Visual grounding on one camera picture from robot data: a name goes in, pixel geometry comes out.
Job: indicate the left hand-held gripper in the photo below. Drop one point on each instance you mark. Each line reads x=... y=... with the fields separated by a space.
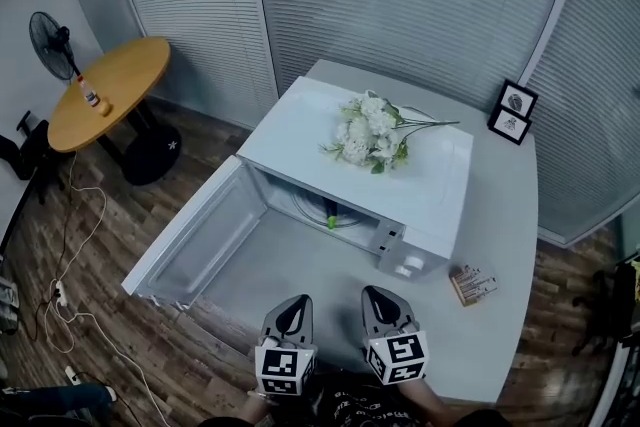
x=282 y=367

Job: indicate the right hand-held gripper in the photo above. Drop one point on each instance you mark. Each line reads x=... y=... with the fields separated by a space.
x=400 y=357

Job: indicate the green and black item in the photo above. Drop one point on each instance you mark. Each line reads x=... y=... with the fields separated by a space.
x=331 y=215

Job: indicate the white microwave oven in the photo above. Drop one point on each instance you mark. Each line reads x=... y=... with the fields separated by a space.
x=300 y=130

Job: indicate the person's left forearm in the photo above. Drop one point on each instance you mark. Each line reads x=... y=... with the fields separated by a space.
x=260 y=410

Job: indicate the person's right forearm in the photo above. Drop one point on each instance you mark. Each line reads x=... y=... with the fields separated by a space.
x=425 y=402

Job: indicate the wooden card holder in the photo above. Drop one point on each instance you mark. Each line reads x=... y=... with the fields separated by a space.
x=472 y=286

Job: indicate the person's black printed clothing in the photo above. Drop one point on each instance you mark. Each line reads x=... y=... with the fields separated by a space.
x=350 y=407

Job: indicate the glass turntable plate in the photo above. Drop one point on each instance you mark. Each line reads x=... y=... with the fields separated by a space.
x=305 y=210

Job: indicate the white rectangular table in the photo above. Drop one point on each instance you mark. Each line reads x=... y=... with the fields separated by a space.
x=495 y=225

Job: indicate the white flower bouquet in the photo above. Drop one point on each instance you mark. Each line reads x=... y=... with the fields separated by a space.
x=367 y=130

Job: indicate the black office chair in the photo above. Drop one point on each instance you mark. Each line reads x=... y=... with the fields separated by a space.
x=25 y=155
x=610 y=310

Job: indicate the white power strip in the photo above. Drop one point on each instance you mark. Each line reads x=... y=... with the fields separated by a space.
x=72 y=375
x=61 y=294

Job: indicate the black framed picture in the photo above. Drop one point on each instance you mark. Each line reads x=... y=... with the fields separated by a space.
x=509 y=126
x=518 y=98

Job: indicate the yellow bag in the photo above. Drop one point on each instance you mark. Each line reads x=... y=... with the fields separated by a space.
x=636 y=280

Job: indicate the small yellow fruit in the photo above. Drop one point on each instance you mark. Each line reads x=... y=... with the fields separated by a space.
x=105 y=108

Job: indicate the round wooden table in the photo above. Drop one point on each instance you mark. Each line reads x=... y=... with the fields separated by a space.
x=125 y=85

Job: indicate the plastic bottle red cap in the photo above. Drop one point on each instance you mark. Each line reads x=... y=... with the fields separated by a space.
x=89 y=92

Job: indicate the black standing fan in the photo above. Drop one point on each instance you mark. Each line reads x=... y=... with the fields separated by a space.
x=50 y=45

